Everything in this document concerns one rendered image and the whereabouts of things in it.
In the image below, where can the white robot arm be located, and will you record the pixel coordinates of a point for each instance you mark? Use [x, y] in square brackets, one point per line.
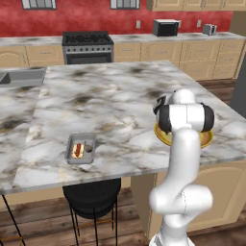
[179, 179]

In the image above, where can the grey tupperware container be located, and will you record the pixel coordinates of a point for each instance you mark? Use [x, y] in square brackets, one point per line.
[72, 157]

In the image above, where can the yellow large plate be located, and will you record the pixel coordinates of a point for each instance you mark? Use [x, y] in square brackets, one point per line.
[207, 138]

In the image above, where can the brown mushroom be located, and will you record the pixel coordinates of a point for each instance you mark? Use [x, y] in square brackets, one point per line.
[88, 148]

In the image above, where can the hot dog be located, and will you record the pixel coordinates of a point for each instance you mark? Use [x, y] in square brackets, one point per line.
[78, 150]

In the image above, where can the black bar stool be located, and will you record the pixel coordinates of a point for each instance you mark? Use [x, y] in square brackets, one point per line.
[92, 198]

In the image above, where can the black and steel stove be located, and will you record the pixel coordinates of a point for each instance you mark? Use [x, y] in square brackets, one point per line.
[87, 48]

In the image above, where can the tan base cupboards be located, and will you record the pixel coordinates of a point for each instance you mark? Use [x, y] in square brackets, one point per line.
[179, 53]

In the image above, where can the black microwave oven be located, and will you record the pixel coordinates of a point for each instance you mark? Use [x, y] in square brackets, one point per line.
[165, 27]

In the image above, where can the grey sink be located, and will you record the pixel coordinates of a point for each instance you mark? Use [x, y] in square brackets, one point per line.
[22, 77]

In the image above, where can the grey framed window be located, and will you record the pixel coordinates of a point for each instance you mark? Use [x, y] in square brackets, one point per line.
[38, 4]
[125, 4]

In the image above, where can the tan island cupboard door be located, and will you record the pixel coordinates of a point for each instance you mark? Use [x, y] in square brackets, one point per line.
[221, 192]

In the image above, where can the grey fridge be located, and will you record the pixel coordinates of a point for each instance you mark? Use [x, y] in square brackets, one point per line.
[239, 86]

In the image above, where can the silver toaster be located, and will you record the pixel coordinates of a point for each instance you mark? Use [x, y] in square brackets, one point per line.
[209, 29]

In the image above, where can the tan wall cupboards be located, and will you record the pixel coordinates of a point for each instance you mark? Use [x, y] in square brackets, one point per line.
[195, 4]

